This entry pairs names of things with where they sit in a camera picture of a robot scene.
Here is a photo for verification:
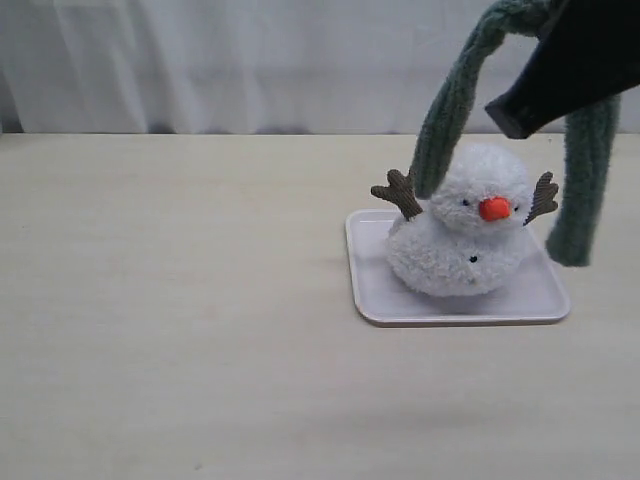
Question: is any white backdrop curtain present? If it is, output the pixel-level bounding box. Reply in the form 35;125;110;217
0;0;640;136

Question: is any white plush snowman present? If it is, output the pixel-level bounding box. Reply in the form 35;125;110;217
370;143;559;297

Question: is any white square plastic tray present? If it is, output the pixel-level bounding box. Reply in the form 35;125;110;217
345;209;571;328

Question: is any green knitted scarf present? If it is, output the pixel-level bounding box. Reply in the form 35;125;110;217
411;1;621;267

